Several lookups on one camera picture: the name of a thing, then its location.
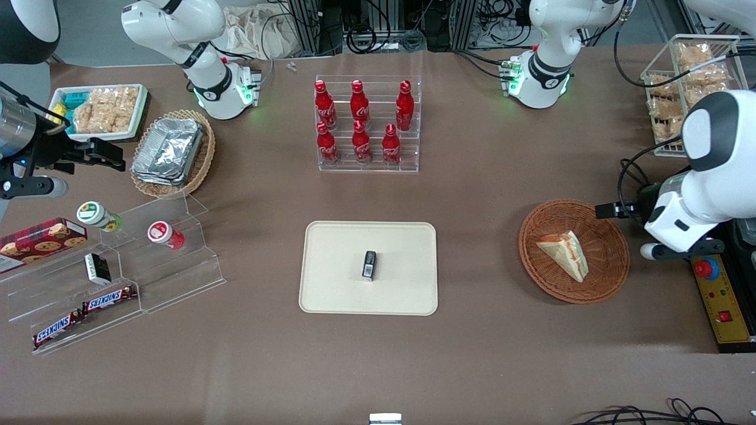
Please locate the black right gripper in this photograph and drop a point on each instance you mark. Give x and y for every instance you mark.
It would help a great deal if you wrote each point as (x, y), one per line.
(52, 151)

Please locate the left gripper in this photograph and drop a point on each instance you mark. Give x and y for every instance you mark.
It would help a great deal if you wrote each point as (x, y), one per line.
(636, 208)

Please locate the triangular sandwich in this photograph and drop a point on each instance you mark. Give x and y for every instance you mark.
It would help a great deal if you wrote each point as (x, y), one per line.
(564, 252)

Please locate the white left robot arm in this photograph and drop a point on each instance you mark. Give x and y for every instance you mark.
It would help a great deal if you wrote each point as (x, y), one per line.
(549, 35)

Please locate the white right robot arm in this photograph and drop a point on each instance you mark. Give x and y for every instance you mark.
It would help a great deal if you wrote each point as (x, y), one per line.
(177, 23)

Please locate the white rectangular snack tray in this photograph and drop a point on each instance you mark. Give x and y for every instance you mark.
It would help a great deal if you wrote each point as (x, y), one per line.
(142, 103)

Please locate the brown wicker basket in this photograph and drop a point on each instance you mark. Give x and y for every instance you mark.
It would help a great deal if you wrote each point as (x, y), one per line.
(555, 283)

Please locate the light wicker basket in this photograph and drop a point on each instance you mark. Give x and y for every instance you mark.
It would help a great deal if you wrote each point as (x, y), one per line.
(205, 159)

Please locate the beige plastic tray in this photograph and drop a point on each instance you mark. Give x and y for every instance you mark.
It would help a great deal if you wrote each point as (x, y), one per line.
(336, 265)

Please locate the clear bag of rice crackers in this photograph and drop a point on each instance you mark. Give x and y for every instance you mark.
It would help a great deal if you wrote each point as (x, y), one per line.
(106, 109)

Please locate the green lid yogurt cup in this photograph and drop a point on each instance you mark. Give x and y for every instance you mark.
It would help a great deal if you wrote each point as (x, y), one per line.
(94, 213)

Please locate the aluminium foil container stack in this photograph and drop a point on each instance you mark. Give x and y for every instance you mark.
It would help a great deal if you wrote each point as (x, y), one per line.
(166, 150)

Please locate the yellow snack packet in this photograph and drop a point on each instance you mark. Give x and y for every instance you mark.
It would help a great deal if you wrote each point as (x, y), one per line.
(58, 113)

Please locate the teal snack packet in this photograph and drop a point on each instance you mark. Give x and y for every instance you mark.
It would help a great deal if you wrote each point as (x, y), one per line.
(75, 99)

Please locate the red lid yogurt cup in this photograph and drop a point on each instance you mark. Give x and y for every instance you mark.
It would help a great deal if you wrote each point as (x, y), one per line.
(162, 232)

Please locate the red cookie box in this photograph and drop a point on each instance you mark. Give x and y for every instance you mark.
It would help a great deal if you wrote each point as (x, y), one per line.
(41, 241)

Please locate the black and white small carton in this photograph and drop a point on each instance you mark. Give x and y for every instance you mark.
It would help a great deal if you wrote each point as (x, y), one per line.
(97, 268)

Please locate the clear bag of fried snacks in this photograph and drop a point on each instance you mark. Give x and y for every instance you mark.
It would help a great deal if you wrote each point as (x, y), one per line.
(703, 68)
(664, 106)

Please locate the clear plastic container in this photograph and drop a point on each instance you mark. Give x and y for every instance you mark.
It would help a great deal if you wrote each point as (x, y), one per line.
(747, 233)

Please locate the yellow emergency stop control box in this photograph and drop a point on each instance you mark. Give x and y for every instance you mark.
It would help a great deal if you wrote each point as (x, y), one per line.
(723, 301)

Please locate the clear acrylic step shelf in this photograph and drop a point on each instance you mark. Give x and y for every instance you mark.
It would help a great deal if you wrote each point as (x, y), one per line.
(53, 301)
(177, 277)

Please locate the snickers chocolate bar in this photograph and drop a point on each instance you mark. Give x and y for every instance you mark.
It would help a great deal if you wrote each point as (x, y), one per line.
(57, 329)
(109, 299)

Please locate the beige cloth bag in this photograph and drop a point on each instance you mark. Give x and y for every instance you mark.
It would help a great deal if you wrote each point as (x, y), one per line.
(254, 32)

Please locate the red cola bottle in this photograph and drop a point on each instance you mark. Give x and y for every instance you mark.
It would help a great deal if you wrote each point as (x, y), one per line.
(359, 105)
(361, 144)
(404, 107)
(390, 147)
(325, 106)
(326, 146)

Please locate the clear acrylic bottle rack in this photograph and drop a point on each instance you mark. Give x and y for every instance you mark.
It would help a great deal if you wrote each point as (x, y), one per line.
(378, 165)

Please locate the small black box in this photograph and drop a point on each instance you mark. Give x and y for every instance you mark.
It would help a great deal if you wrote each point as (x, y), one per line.
(369, 265)

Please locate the white and black device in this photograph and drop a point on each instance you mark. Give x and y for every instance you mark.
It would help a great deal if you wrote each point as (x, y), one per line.
(385, 419)

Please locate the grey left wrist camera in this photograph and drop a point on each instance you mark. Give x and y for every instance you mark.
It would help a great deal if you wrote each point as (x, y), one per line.
(649, 252)

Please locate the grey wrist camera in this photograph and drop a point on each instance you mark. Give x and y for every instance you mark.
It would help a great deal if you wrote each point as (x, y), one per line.
(29, 188)
(649, 252)

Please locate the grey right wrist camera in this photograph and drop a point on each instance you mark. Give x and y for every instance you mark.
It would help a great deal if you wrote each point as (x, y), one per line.
(29, 188)

